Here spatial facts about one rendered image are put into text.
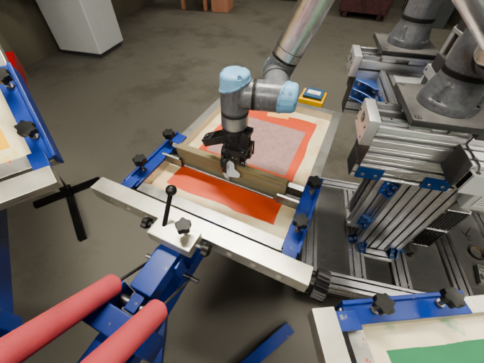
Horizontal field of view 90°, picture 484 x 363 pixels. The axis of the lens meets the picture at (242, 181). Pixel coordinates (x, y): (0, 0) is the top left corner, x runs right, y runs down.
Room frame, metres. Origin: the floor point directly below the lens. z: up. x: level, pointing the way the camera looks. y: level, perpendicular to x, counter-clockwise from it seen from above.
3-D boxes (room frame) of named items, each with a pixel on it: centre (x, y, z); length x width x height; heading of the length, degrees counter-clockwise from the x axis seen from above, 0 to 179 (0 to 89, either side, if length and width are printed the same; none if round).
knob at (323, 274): (0.21, -0.18, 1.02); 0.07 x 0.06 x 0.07; 156
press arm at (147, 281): (0.25, 0.19, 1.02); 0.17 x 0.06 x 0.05; 156
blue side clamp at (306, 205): (0.43, -0.20, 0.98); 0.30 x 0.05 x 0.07; 156
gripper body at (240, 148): (0.57, 0.02, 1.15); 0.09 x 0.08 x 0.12; 66
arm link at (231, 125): (0.57, 0.02, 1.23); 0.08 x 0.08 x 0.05
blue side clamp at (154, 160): (0.66, 0.31, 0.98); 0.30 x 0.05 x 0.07; 156
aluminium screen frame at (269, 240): (0.77, -0.04, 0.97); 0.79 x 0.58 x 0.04; 156
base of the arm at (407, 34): (1.12, -0.67, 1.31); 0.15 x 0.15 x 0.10
